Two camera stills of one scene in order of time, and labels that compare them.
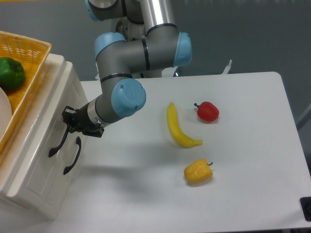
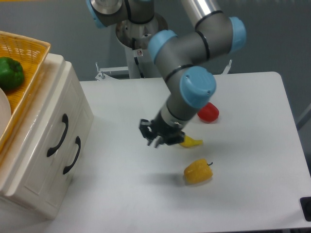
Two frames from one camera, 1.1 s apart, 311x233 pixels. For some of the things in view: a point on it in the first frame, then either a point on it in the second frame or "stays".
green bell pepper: (12, 74) stays
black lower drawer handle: (78, 142) stays
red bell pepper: (207, 112) stays
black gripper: (83, 122) to (170, 134)
